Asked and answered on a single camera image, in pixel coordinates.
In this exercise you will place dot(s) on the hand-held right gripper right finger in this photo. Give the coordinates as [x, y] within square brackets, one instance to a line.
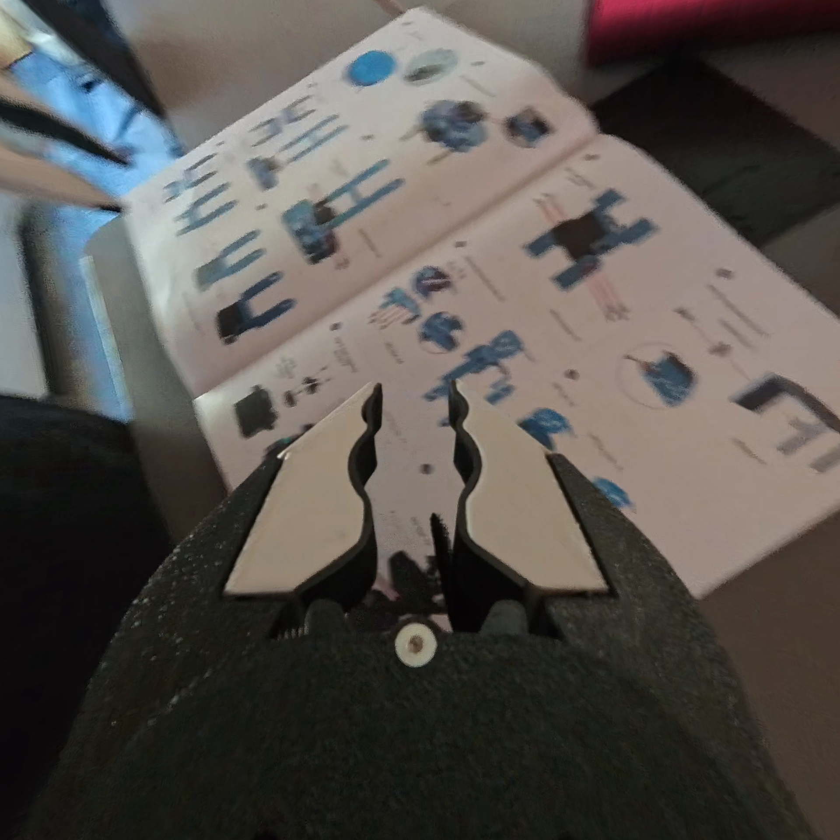
[531, 518]

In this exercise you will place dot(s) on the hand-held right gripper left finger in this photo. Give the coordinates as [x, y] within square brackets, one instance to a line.
[302, 525]

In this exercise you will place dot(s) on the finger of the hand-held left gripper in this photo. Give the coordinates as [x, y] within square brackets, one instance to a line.
[39, 111]
[39, 174]

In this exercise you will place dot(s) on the black office chair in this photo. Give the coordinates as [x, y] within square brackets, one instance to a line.
[105, 46]

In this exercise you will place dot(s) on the person's black clothing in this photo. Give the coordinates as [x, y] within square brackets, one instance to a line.
[59, 590]

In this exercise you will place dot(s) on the printed instruction sheet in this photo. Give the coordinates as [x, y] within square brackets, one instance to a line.
[492, 229]

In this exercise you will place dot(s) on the black flat pad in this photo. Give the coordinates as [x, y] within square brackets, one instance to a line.
[735, 144]

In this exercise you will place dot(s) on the dark red cylinder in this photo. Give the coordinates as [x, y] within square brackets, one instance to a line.
[709, 26]

